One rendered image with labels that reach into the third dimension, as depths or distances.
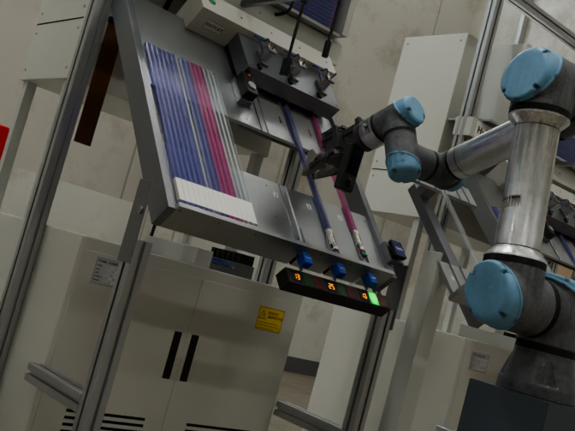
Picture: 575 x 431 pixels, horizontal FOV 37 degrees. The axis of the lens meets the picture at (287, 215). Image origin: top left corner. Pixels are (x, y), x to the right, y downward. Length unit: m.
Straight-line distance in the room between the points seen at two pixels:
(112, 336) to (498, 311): 0.73
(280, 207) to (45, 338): 0.61
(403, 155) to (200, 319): 0.68
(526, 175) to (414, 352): 0.86
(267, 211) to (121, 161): 3.80
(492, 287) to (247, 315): 0.88
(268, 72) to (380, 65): 4.83
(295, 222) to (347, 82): 4.87
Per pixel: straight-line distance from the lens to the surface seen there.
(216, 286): 2.20
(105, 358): 1.72
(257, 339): 2.31
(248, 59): 2.25
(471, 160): 1.95
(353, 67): 6.88
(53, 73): 2.41
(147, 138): 1.86
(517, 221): 1.62
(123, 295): 1.71
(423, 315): 2.36
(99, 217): 5.65
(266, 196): 1.99
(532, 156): 1.65
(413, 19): 7.37
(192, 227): 1.78
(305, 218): 2.05
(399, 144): 1.93
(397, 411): 2.38
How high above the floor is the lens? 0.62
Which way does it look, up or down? 5 degrees up
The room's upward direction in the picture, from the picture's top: 15 degrees clockwise
